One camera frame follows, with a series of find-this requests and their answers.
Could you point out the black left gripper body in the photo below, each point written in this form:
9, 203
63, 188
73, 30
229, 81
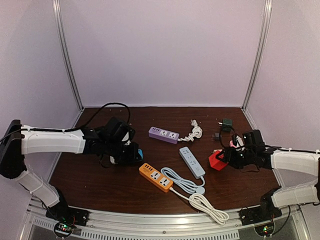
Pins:
122, 156

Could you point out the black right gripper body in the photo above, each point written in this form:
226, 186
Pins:
238, 161

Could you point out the blue square plug adapter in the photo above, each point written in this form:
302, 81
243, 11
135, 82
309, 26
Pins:
140, 152

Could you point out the red plug adapter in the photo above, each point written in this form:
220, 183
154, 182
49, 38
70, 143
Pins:
215, 162

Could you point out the grey small plug adapter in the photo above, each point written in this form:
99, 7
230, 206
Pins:
215, 137

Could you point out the orange power strip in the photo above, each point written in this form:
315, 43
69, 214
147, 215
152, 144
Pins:
156, 177

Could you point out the dark green cube plug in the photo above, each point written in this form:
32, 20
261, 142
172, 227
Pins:
226, 125

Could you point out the light blue power strip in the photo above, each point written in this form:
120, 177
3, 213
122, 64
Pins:
192, 163

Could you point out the white square plug adapter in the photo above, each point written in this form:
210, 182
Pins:
112, 160

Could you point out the pink square plug adapter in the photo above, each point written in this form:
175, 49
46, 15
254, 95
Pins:
233, 144

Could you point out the purple power strip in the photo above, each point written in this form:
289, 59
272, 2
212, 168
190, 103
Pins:
163, 135

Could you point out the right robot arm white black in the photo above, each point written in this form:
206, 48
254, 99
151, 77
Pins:
250, 149

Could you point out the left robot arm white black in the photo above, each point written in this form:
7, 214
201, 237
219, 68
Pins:
115, 139

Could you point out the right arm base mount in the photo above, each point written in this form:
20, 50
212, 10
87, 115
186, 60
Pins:
260, 212

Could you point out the aluminium front frame rail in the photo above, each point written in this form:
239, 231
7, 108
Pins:
104, 225

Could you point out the right aluminium corner post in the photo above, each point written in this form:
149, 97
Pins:
264, 30

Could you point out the aluminium corner post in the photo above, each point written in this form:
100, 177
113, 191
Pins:
65, 53
264, 30

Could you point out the left aluminium corner post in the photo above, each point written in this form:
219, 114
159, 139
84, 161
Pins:
65, 53

